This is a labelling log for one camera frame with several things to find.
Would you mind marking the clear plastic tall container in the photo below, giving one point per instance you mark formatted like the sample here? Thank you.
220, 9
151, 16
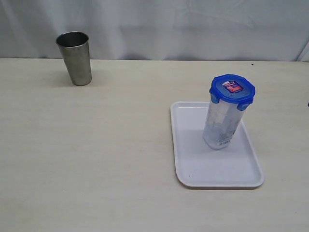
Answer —
222, 122

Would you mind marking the blue plastic lid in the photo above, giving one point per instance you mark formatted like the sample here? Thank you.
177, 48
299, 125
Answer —
233, 89

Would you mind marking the stainless steel cup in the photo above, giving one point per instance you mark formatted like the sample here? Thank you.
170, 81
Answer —
74, 48

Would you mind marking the white backdrop curtain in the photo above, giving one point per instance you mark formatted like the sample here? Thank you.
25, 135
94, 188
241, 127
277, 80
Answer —
159, 29

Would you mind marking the white rectangular tray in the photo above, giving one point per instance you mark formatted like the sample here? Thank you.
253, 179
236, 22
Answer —
198, 166

